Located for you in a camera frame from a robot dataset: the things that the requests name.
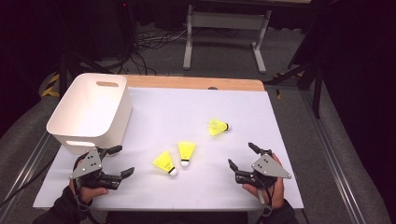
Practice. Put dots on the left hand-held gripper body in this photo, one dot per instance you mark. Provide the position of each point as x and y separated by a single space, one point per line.
85 168

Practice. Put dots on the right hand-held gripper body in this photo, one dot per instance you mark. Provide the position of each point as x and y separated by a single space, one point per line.
267 168

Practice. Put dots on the yellow shuttlecock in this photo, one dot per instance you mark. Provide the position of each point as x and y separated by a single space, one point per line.
216 126
186 151
164 162

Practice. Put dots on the white plastic bin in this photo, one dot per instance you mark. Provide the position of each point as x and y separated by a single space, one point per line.
90 109

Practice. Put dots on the person's left hand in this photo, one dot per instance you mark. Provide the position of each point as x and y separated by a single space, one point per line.
90 194

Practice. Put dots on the person's right hand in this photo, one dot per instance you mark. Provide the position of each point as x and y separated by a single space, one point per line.
278 193

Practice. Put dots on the person's dark clothing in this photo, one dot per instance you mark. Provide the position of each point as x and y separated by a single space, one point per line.
174 217

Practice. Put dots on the white table mat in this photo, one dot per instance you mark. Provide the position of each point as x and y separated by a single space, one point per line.
186 109

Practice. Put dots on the yellow black hazard tape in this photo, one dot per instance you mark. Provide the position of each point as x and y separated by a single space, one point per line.
51 88

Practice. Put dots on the black angled stand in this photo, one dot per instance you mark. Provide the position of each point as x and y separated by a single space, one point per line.
317 87

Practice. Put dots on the metal floor rail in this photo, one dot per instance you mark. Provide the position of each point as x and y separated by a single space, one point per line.
28 168
333 155

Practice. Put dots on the grey metal desk frame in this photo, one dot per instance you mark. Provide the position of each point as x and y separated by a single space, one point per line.
227 20

